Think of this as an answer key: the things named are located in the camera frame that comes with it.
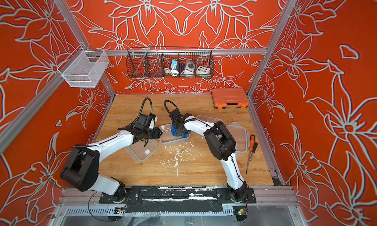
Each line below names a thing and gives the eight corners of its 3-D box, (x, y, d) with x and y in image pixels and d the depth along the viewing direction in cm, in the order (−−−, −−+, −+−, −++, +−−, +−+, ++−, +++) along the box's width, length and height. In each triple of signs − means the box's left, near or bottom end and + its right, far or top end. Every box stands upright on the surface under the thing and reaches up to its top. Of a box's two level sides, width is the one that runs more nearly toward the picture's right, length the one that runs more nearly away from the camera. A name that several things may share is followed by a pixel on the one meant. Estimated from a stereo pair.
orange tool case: (214, 109, 112) (215, 105, 108) (211, 92, 125) (212, 87, 120) (247, 109, 112) (250, 104, 108) (241, 92, 124) (243, 87, 120)
